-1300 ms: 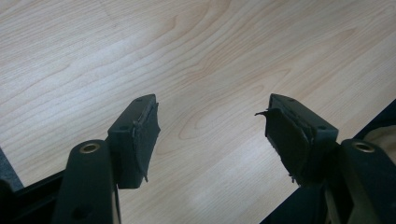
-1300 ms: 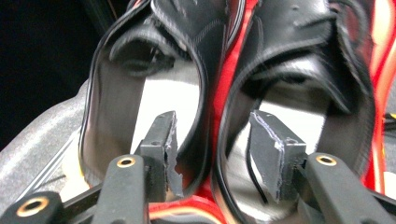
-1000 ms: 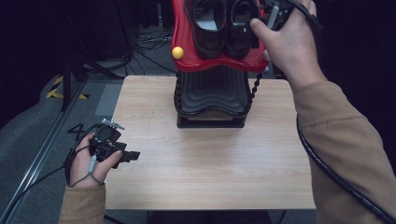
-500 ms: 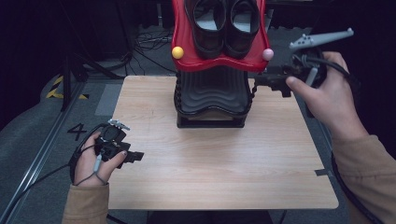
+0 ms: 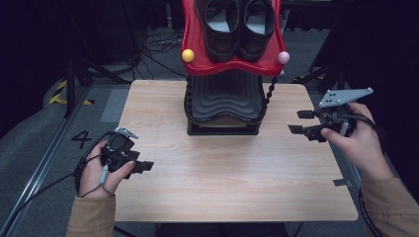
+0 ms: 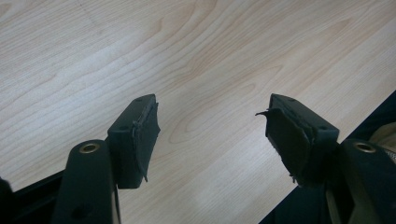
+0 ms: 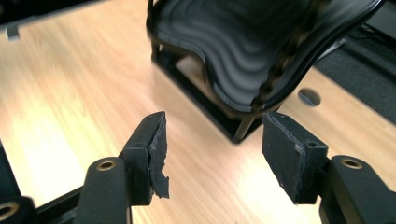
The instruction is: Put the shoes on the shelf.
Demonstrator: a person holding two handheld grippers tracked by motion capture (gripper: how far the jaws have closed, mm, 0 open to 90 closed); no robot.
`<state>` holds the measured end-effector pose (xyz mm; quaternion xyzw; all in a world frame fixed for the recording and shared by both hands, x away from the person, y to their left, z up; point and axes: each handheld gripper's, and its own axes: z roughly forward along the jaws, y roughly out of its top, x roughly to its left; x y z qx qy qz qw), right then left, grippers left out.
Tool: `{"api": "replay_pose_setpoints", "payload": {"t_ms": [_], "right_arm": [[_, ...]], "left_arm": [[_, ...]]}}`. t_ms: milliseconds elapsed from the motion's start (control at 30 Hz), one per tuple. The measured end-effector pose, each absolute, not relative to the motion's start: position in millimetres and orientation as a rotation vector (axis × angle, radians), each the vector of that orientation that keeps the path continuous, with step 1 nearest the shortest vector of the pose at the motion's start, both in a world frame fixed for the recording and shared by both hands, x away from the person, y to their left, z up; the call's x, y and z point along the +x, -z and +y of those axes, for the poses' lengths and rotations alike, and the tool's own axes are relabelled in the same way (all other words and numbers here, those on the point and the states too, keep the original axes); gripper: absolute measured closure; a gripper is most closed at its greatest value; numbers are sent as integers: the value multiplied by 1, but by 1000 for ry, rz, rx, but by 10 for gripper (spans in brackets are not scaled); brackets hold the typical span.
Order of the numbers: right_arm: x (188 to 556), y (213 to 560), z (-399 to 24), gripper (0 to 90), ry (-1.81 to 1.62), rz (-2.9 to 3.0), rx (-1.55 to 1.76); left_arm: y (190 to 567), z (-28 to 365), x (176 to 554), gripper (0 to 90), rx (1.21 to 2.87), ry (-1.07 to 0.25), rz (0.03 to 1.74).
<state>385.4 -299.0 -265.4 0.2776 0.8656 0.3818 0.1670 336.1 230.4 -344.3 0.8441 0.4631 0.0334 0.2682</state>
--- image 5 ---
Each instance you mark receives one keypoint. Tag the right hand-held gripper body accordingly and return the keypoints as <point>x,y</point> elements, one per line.
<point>334,120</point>

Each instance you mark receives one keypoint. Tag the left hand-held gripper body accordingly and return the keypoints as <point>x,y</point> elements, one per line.
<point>118,149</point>

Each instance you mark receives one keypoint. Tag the red and black shoe rack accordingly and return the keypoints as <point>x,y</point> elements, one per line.
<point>227,95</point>

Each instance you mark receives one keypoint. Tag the black leather shoe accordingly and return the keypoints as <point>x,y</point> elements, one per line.
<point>255,44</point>
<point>219,42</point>

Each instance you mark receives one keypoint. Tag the person's left hand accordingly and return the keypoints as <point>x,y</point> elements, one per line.
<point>95,174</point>

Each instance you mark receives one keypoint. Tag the person's right hand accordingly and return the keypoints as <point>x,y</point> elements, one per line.
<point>362,148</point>

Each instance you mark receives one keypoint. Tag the black tripod stand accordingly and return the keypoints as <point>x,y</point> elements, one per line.
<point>69,85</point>
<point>334,79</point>

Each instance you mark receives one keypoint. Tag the yellow and black floor tape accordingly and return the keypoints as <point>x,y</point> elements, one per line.
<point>56,98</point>

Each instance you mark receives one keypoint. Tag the metal floor rail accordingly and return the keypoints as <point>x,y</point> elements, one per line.
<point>42,166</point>

